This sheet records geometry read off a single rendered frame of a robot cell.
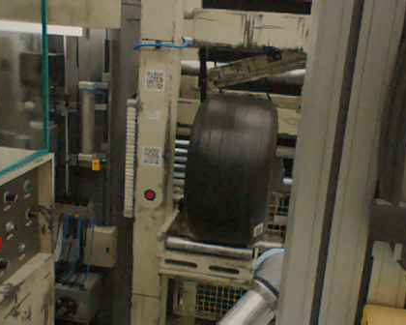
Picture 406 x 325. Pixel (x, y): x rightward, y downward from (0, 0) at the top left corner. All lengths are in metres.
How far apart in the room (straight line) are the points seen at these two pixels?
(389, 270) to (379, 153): 0.12
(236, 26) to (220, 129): 0.52
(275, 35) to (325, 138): 1.63
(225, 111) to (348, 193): 1.34
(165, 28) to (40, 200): 0.75
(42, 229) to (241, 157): 0.74
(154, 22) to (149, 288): 1.06
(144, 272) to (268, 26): 1.11
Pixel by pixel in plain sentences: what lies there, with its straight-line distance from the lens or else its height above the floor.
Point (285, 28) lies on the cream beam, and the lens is 2.13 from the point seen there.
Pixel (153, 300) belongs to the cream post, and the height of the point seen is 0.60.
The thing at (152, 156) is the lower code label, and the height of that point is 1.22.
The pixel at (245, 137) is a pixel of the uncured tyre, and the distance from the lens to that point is 1.77.
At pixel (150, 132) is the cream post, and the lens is 1.98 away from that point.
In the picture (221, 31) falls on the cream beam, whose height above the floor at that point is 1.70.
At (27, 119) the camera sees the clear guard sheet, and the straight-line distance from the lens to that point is 1.70.
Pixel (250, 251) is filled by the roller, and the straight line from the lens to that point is 1.97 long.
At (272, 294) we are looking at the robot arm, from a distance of 1.30.
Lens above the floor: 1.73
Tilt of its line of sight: 15 degrees down
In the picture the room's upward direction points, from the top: 4 degrees clockwise
